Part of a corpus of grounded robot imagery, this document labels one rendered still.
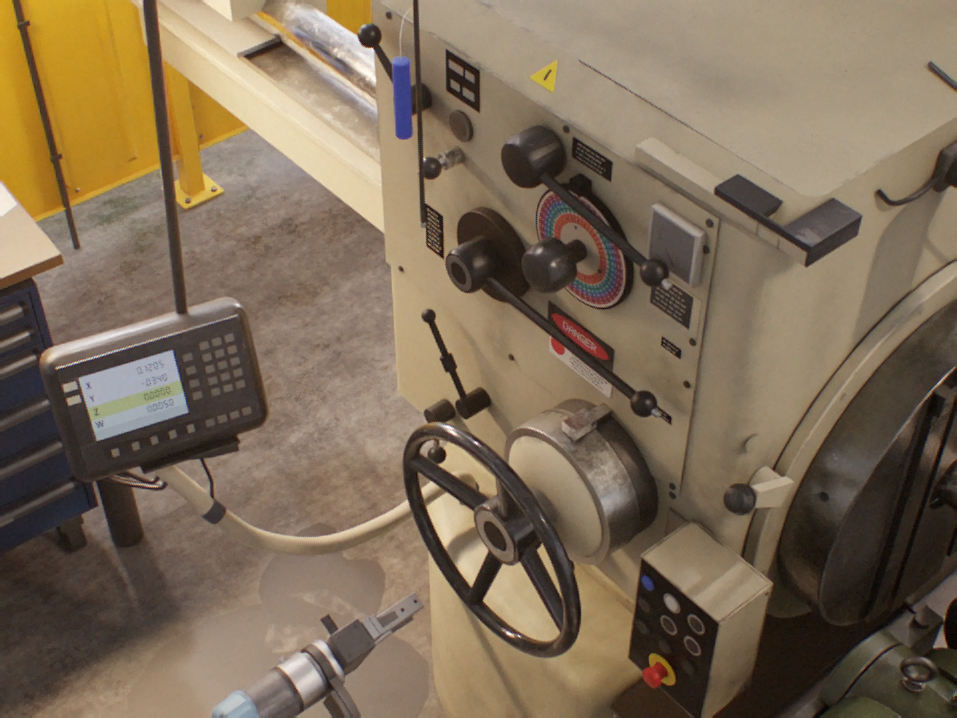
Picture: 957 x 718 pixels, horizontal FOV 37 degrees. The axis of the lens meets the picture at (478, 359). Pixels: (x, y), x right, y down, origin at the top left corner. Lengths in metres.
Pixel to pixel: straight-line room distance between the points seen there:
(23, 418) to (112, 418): 0.97
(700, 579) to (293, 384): 2.33
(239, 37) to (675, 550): 1.71
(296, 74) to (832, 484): 1.61
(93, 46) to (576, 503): 2.76
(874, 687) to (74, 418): 1.29
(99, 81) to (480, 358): 2.44
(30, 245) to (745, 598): 1.82
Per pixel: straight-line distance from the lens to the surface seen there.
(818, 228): 1.64
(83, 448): 2.41
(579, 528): 2.04
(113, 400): 2.39
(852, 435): 1.99
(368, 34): 2.07
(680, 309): 1.81
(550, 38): 1.91
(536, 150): 1.83
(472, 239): 2.06
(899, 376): 1.99
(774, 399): 1.87
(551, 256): 1.84
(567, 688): 2.76
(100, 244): 4.71
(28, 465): 3.46
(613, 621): 2.81
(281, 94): 3.10
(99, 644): 3.62
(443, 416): 2.42
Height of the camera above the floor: 2.86
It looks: 44 degrees down
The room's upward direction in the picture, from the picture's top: straight up
